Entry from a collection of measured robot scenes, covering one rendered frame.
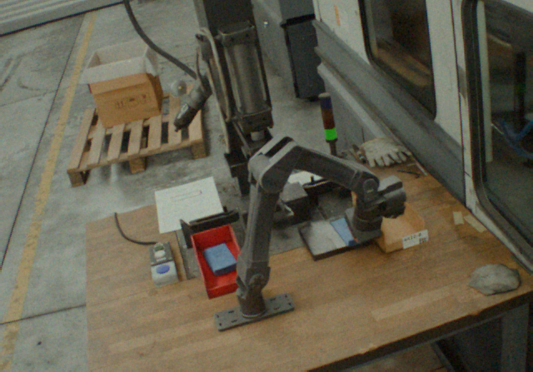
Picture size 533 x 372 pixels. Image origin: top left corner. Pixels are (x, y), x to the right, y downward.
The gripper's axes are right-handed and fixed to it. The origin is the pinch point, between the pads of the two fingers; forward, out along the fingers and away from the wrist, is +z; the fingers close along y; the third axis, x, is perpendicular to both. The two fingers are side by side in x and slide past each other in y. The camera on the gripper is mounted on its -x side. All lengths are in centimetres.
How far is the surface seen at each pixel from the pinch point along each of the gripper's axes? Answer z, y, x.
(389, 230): 4.8, 2.1, -10.6
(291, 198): 7.8, 23.0, 11.2
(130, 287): 12, 12, 63
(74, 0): 530, 795, 90
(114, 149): 222, 230, 67
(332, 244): 3.8, 2.9, 6.4
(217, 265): 9.3, 9.7, 37.7
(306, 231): 8.8, 11.6, 10.8
